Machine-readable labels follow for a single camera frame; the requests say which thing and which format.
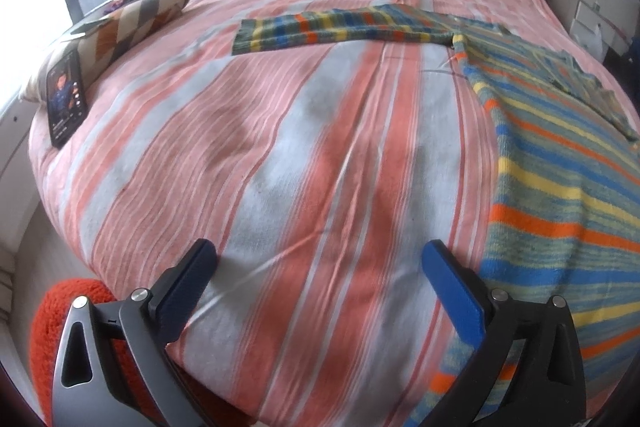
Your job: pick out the striped knit sweater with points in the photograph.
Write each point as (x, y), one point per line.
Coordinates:
(550, 167)

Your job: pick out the orange fuzzy cushion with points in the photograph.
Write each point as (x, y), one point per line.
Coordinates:
(55, 322)

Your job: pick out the black smartphone lit screen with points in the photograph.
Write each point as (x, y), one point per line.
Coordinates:
(65, 99)

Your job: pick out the silver flat device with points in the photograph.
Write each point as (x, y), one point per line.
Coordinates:
(87, 28)

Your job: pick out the white plastic bag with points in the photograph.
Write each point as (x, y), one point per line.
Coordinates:
(596, 38)

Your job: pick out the chevron patterned pillow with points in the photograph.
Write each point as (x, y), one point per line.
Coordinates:
(125, 27)

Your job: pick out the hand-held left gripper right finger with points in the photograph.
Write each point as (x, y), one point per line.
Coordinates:
(452, 289)

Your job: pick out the pink striped bedsheet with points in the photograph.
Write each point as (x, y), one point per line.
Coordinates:
(300, 157)

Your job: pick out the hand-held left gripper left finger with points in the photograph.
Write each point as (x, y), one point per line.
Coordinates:
(192, 269)

